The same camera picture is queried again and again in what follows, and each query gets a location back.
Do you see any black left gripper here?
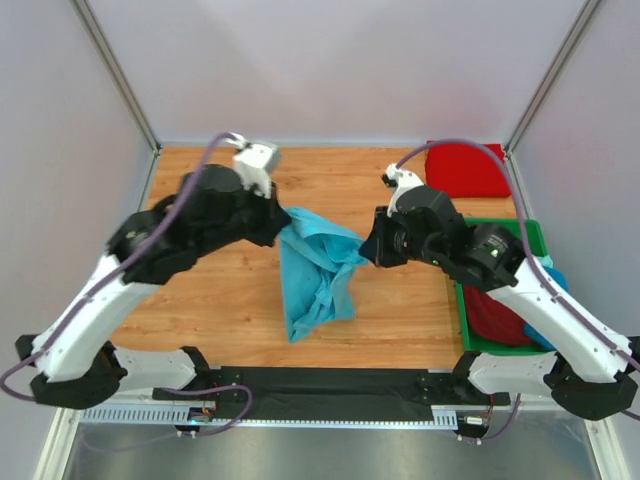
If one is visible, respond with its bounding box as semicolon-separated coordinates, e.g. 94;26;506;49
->
198;172;293;256

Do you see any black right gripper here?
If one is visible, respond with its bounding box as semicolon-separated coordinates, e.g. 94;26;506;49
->
358;205;442;268

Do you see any light blue t-shirt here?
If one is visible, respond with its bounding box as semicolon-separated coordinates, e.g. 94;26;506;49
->
279;207;367;344

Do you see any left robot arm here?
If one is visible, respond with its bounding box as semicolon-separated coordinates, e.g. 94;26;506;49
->
15;161;291;410

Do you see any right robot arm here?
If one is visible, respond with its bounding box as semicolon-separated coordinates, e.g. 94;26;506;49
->
359;186;639;420

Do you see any folded red t-shirt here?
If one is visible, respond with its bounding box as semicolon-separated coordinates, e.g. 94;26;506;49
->
424;145;511;198

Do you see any green plastic bin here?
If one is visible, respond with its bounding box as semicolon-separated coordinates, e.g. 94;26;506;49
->
454;218;569;355

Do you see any dark red t-shirt in bin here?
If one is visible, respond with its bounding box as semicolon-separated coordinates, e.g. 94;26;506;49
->
463;286;533;347

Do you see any mint green t-shirt in bin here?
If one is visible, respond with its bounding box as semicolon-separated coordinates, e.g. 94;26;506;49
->
537;255;554;268

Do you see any blue t-shirt in bin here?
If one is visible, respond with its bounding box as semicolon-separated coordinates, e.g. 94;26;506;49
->
522;264;571;351

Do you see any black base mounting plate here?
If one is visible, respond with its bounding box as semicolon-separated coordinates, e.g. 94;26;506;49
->
152;366;512;422

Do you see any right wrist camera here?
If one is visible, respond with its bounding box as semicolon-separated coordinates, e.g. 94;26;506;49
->
382;164;424;216

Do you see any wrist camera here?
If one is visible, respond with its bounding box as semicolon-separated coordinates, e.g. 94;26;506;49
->
382;164;424;216
232;142;281;199

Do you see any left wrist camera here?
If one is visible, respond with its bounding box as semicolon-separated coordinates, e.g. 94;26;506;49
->
232;142;281;199

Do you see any left aluminium corner post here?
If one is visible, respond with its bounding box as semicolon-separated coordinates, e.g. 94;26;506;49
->
70;0;161;153

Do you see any aluminium corner post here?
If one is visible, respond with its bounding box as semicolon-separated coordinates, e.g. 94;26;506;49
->
70;0;161;153
505;0;605;155

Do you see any slotted cable duct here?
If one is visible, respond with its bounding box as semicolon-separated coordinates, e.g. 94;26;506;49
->
79;403;459;429

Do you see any right aluminium corner post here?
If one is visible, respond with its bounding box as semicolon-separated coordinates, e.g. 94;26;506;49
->
505;0;605;155

